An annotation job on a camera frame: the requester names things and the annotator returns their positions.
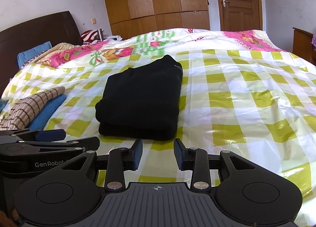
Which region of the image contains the wooden side cabinet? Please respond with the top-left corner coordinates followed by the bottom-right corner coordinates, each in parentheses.
top-left (292, 27), bottom-right (315, 65)

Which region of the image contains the beige striped folded garment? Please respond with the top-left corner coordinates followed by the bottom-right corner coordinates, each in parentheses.
top-left (1, 86), bottom-right (65, 131)

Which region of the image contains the wooden wardrobe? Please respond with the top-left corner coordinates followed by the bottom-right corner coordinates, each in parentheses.
top-left (105, 0), bottom-right (210, 39)

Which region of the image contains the wooden door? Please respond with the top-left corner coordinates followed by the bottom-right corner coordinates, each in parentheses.
top-left (218, 0), bottom-right (262, 32)

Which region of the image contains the blue pillow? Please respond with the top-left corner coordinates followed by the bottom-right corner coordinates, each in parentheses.
top-left (17, 41), bottom-right (52, 69)

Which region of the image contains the blue folded garment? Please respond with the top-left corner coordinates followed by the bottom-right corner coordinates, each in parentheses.
top-left (26, 94), bottom-right (66, 131)

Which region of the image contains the purple item on cabinet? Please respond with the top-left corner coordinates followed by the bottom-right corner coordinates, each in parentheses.
top-left (312, 34), bottom-right (316, 48)

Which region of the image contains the red white striped cloth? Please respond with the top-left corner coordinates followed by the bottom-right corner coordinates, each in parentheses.
top-left (81, 29), bottom-right (98, 43)

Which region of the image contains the checkered floral bed quilt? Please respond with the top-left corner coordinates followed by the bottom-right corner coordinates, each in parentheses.
top-left (1, 28), bottom-right (315, 226)

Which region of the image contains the metal thermos cup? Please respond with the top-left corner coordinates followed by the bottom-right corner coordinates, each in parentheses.
top-left (98, 28), bottom-right (104, 41)

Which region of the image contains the black knit sweater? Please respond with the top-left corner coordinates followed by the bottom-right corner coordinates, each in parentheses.
top-left (95, 55), bottom-right (183, 141)

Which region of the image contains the dark wooden headboard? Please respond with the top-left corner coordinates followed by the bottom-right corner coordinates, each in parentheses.
top-left (0, 11), bottom-right (83, 92)

